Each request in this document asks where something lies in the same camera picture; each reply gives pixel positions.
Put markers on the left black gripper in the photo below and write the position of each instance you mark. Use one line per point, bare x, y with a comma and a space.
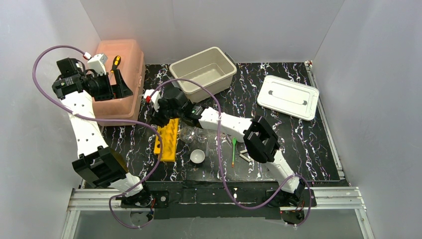
112, 85

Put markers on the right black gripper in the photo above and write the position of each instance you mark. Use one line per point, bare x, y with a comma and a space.
161, 114

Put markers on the yellow test tube rack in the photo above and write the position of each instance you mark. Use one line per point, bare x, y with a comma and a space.
169, 135

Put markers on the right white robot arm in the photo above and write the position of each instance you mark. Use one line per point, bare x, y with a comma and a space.
258, 136

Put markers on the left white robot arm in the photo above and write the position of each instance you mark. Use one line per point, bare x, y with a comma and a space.
97, 163

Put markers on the right yellow black screwdriver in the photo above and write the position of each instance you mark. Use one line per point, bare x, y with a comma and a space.
115, 64

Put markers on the round glass flask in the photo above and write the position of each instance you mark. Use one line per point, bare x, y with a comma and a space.
187, 134

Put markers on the pink plastic storage box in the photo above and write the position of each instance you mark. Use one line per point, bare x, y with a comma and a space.
132, 68

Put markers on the small glass beaker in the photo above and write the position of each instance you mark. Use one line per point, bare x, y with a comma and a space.
201, 135

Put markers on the white ceramic evaporating dish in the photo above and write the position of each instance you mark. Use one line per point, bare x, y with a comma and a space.
197, 156

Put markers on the beige plastic bin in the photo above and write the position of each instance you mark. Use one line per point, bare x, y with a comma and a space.
210, 69

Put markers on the white clay triangle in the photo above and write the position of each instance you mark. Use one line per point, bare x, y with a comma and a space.
244, 155

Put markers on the white bin lid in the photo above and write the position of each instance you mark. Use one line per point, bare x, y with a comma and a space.
288, 97

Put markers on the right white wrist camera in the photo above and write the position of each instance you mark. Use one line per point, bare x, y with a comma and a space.
151, 96

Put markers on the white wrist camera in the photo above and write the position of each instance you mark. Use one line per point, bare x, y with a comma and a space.
151, 96
97, 63

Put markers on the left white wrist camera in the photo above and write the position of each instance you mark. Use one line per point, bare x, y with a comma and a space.
97, 63

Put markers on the aluminium frame rail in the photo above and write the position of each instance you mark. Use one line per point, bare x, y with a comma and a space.
196, 190

